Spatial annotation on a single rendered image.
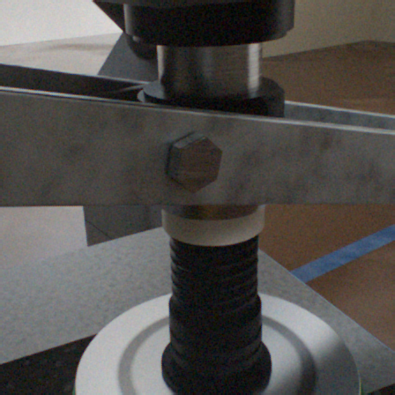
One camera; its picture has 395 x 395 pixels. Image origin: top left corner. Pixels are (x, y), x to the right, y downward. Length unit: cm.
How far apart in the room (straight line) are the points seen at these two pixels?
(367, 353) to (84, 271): 31
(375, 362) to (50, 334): 29
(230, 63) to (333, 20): 762
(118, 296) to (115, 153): 34
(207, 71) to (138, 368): 24
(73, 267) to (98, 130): 41
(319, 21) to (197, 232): 741
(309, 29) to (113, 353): 724
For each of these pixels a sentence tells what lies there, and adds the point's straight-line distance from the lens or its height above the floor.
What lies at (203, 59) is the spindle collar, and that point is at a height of 113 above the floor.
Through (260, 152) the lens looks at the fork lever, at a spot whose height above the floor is 108.
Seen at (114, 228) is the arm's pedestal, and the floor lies 47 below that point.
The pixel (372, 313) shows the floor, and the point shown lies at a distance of 214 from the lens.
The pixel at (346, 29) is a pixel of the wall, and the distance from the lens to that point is 815.
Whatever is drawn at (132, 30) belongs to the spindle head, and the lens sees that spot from 33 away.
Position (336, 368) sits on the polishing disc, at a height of 89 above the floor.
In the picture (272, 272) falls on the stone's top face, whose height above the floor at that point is 87.
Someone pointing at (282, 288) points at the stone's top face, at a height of 87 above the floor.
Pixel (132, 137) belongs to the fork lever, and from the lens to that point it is 27.
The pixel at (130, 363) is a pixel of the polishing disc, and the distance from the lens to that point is 46.
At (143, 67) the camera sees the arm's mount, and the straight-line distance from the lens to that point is 154.
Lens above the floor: 118
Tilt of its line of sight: 22 degrees down
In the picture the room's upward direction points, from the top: 2 degrees counter-clockwise
